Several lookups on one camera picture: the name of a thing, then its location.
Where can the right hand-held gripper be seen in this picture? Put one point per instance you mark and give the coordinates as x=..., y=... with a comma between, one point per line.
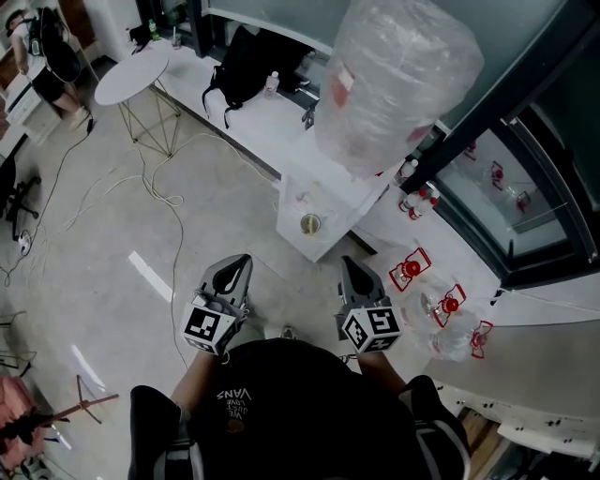
x=370, y=325

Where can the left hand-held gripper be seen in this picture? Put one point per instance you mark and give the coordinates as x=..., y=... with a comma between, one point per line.
x=211, y=325

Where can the clear cup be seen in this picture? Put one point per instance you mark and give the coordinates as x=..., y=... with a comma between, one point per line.
x=310, y=224

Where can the person's left forearm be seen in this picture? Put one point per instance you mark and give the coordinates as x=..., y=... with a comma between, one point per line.
x=197, y=379

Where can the person's right forearm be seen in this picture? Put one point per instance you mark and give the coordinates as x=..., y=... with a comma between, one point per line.
x=379, y=370

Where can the person's shoe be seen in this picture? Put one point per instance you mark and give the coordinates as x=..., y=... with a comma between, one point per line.
x=287, y=332

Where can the white water dispenser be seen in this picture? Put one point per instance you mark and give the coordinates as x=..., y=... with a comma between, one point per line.
x=328, y=187

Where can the person's black t-shirt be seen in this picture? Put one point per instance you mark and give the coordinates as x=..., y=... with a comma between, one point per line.
x=300, y=412

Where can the small clear water bottle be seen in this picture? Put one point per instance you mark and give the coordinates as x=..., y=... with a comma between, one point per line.
x=271, y=85

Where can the wooden stand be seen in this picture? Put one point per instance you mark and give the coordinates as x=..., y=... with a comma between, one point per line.
x=84, y=403

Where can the plastic-wrapped large water jug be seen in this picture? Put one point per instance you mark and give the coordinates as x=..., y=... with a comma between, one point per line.
x=394, y=84

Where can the black backpack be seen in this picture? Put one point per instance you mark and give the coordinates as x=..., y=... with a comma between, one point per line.
x=253, y=61

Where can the round white side table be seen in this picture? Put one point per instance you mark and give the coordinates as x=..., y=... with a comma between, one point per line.
x=131, y=79

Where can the black office chair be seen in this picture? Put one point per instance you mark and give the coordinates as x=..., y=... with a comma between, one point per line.
x=16, y=197

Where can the green bottle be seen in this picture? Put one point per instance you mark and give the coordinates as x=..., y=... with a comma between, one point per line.
x=152, y=29

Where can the pink garment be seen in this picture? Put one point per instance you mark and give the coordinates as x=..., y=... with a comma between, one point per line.
x=16, y=412

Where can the white drawer cabinet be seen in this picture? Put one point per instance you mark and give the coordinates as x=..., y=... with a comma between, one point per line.
x=28, y=112

